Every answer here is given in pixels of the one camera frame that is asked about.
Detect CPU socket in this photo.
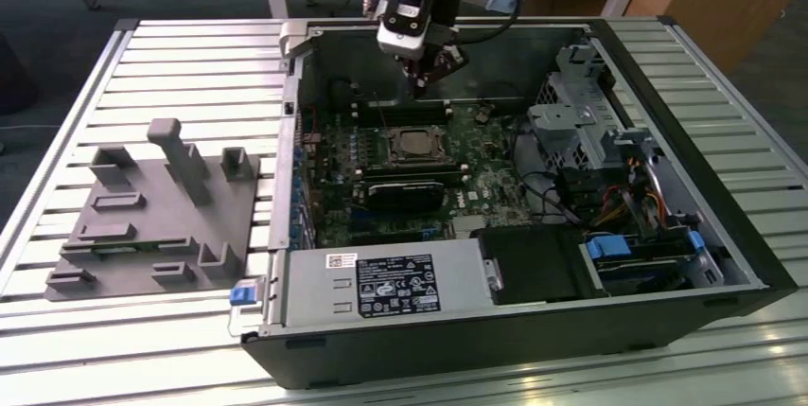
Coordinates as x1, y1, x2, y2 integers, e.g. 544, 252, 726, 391
383, 125, 455, 167

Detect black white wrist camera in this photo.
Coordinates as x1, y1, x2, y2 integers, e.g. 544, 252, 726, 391
376, 0, 439, 56

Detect metal socket cover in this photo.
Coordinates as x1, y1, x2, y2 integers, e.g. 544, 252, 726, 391
386, 127, 454, 165

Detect black plastic shroud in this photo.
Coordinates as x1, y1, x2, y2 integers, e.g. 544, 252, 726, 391
472, 225, 607, 306

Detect green motherboard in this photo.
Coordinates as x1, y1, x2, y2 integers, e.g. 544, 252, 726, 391
296, 100, 544, 251

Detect silver chipset heatsink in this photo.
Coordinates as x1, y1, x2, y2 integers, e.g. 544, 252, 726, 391
451, 216, 491, 237

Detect green RAM stick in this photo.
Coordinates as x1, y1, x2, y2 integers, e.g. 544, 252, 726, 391
92, 244, 163, 255

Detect grey parts rack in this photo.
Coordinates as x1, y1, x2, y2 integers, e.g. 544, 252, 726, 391
43, 116, 264, 303

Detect blue case release latch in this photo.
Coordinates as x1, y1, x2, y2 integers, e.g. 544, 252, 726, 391
230, 285, 264, 307

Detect grey power supply unit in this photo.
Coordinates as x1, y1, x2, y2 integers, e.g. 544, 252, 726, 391
276, 240, 500, 329

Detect black graphics card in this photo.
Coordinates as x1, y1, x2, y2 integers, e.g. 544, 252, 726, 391
362, 177, 448, 212

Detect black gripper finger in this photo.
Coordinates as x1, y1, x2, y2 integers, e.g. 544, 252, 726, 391
407, 58, 439, 100
428, 44, 471, 86

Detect silver metal drive cage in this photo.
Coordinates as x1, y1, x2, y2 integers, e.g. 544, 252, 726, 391
527, 44, 668, 173

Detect black grey PC case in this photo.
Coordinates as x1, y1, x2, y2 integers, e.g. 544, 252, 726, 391
239, 14, 802, 391

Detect hard disk in blue carrier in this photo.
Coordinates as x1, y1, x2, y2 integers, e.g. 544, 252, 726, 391
580, 230, 690, 293

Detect yellow red power wires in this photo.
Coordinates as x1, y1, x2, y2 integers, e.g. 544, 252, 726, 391
592, 152, 675, 230

